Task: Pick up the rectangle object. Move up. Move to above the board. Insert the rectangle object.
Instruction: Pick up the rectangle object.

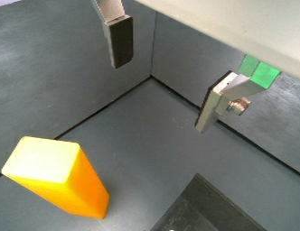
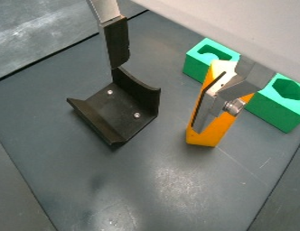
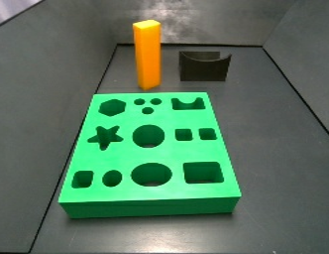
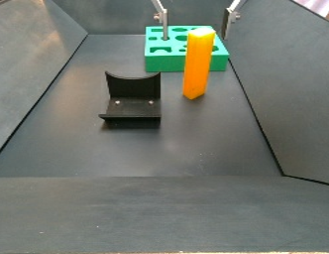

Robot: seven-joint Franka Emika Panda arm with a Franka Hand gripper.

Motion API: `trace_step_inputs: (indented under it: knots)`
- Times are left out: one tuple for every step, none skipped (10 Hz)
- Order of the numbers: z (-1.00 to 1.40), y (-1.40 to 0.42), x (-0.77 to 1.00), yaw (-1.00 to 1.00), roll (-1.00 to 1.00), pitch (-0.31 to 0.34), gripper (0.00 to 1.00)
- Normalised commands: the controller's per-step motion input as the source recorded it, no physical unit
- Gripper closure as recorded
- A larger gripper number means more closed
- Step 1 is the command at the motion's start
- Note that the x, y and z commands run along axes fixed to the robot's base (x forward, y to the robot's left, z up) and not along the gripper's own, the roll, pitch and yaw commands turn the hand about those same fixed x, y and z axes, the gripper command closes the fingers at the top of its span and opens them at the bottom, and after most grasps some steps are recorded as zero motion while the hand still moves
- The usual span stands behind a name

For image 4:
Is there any green shape sorter board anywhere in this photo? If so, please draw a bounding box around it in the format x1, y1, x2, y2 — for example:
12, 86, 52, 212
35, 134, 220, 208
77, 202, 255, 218
144, 26, 230, 72

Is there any orange rectangular block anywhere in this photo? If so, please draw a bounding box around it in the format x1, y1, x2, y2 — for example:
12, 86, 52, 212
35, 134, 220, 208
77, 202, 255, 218
183, 27, 216, 99

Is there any black angled bracket stand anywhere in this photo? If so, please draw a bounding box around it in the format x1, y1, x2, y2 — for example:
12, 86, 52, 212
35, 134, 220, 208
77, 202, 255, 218
99, 72, 162, 121

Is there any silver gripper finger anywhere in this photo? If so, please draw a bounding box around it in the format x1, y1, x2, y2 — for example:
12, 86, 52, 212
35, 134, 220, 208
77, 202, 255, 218
222, 0, 243, 39
151, 0, 168, 41

